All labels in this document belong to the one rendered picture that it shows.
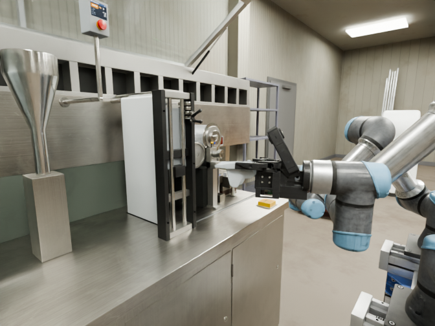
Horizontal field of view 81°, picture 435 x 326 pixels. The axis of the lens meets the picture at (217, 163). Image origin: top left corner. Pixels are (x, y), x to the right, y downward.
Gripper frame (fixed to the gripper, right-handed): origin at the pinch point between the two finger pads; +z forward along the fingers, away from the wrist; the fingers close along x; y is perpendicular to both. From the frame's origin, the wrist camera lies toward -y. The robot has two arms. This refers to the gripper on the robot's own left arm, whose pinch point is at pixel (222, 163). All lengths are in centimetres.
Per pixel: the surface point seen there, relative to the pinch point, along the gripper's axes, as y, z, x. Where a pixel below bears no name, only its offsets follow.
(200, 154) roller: -1, 25, 58
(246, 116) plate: -33, 18, 152
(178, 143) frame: -5.4, 25.0, 30.4
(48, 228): 23, 56, 3
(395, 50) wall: -324, -318, 820
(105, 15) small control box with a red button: -46, 43, 11
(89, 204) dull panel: 23, 71, 37
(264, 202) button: 22, -6, 71
